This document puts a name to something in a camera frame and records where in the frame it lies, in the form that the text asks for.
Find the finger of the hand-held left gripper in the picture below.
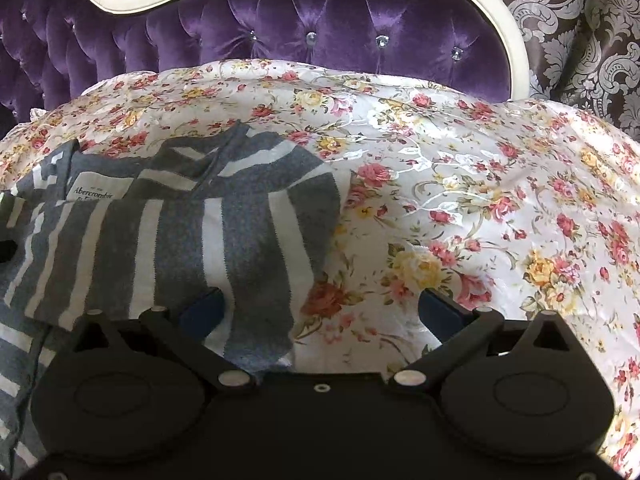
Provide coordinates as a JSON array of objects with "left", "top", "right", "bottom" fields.
[{"left": 0, "top": 192, "right": 21, "bottom": 266}]

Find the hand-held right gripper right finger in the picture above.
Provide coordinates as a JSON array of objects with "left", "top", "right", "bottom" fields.
[{"left": 388, "top": 289, "right": 585, "bottom": 390}]

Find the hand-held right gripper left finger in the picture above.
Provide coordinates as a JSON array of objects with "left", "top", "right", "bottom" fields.
[{"left": 75, "top": 287, "right": 257, "bottom": 390}]

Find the grey white striped cardigan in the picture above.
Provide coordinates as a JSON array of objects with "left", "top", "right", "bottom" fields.
[{"left": 0, "top": 122, "right": 344, "bottom": 480}]

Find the floral print blanket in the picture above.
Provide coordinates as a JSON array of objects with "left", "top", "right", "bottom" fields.
[{"left": 0, "top": 57, "right": 640, "bottom": 476}]

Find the purple tufted sofa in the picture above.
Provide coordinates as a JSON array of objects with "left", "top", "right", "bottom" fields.
[{"left": 0, "top": 0, "right": 531, "bottom": 126}]

